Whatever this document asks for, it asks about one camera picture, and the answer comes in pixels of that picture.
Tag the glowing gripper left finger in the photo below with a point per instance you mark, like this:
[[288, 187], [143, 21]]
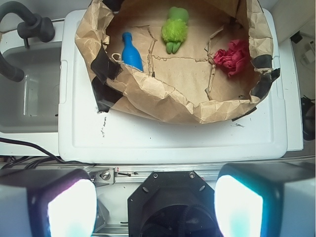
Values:
[[47, 203]]

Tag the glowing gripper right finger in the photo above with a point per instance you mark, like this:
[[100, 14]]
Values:
[[275, 199]]

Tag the red paper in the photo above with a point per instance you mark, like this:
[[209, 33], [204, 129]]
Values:
[[235, 58]]

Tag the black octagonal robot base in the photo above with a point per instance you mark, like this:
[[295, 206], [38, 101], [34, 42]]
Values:
[[172, 204]]

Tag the white plastic bin lid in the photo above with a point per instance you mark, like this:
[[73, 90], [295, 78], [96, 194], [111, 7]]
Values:
[[86, 135]]

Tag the grey sink basin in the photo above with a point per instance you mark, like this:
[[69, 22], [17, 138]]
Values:
[[31, 106]]

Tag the black tape strip right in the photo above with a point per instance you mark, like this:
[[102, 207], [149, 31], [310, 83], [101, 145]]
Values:
[[263, 65]]

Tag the black tape strip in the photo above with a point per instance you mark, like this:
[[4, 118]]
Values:
[[105, 68], [263, 65]]

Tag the black tape strip left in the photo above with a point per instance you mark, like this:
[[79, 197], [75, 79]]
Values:
[[105, 68]]

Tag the brown paper bag liner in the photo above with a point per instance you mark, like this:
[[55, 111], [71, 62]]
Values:
[[185, 87]]

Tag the blue plastic bottle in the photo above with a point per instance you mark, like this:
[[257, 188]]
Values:
[[130, 54]]

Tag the grey sink faucet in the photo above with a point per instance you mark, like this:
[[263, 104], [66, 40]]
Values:
[[32, 26]]

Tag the green plush toy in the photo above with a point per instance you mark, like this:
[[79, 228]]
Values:
[[174, 31]]

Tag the aluminium rail frame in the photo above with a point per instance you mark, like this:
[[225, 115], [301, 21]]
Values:
[[139, 173]]

